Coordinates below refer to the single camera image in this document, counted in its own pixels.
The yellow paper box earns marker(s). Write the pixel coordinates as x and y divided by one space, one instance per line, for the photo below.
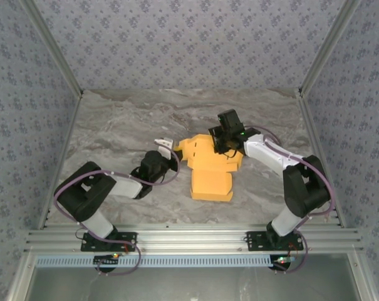
208 185

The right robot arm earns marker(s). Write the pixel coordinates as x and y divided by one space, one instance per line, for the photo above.
305 191

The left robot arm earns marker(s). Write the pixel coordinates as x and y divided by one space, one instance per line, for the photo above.
92 194

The grey metal sheet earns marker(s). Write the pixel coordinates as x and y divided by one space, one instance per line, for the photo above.
189 285

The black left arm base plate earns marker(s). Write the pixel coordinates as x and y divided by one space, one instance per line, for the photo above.
126 241

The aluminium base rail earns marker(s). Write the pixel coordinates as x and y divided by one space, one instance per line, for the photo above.
189 241

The aluminium side rail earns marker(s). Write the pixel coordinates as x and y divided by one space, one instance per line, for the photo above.
62 158
311 125

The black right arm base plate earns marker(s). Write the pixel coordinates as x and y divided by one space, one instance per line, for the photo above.
255 241

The aluminium frame post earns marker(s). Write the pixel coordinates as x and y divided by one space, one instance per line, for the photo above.
54 47
326 47

